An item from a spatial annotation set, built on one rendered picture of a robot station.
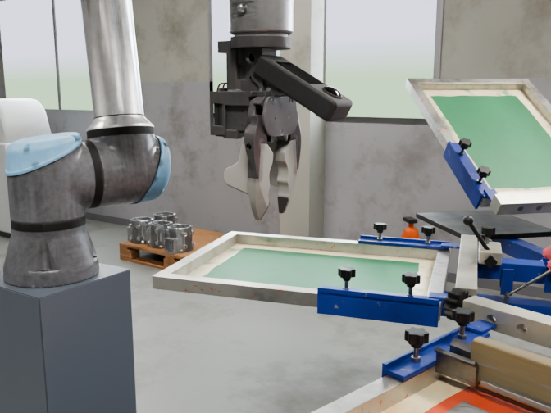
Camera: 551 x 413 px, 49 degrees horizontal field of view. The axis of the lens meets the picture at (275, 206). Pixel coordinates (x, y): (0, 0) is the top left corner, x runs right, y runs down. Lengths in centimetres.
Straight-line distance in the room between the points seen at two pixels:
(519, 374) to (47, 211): 82
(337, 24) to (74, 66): 342
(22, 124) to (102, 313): 578
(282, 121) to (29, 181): 44
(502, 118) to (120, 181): 195
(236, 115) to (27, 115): 614
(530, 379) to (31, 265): 84
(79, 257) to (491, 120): 199
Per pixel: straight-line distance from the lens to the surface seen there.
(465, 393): 120
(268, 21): 70
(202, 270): 189
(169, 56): 638
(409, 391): 116
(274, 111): 70
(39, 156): 98
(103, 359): 107
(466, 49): 483
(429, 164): 491
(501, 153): 247
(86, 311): 102
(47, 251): 101
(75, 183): 100
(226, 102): 72
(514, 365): 114
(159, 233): 530
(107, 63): 107
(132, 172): 104
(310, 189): 512
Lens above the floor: 150
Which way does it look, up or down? 11 degrees down
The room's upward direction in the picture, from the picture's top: straight up
